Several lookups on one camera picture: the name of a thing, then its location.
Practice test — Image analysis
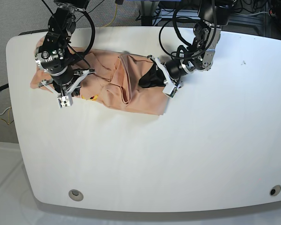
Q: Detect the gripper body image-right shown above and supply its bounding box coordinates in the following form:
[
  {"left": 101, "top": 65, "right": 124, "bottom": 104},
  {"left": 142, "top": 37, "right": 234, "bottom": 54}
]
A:
[{"left": 165, "top": 59, "right": 190, "bottom": 79}]

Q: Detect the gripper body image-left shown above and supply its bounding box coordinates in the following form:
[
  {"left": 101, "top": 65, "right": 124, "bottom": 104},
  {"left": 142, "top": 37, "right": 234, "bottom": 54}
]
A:
[{"left": 50, "top": 69, "right": 77, "bottom": 88}]

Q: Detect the peach orange T-shirt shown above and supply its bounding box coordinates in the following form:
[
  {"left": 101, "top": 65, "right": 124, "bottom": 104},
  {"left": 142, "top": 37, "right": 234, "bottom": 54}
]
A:
[{"left": 30, "top": 37, "right": 171, "bottom": 116}]

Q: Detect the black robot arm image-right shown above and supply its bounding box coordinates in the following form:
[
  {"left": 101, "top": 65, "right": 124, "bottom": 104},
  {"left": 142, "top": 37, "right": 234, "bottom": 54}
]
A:
[{"left": 139, "top": 0, "right": 235, "bottom": 88}]

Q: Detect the left table grommet hole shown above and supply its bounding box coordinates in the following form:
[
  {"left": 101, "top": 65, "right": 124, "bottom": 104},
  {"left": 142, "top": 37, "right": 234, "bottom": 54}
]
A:
[{"left": 68, "top": 189, "right": 84, "bottom": 202}]

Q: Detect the table grommet hole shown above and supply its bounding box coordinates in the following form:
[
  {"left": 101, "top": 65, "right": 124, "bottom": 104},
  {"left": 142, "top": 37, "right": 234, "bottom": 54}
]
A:
[
  {"left": 68, "top": 189, "right": 84, "bottom": 202},
  {"left": 269, "top": 185, "right": 281, "bottom": 196}
]

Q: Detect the right table grommet hole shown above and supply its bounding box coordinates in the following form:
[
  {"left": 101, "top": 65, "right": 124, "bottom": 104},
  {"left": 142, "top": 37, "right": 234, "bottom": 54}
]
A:
[{"left": 269, "top": 185, "right": 281, "bottom": 196}]

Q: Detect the black looped cable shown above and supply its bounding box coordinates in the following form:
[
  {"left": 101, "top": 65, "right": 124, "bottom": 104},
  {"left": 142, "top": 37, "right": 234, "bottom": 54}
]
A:
[{"left": 158, "top": 8, "right": 197, "bottom": 60}]

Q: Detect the yellow floor cable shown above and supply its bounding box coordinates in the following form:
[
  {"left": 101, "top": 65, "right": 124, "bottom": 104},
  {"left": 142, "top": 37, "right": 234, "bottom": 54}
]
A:
[{"left": 104, "top": 2, "right": 118, "bottom": 28}]

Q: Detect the aluminium frame rail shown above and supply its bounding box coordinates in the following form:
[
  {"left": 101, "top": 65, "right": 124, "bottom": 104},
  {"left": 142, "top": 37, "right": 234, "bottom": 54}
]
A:
[{"left": 159, "top": 9, "right": 271, "bottom": 38}]

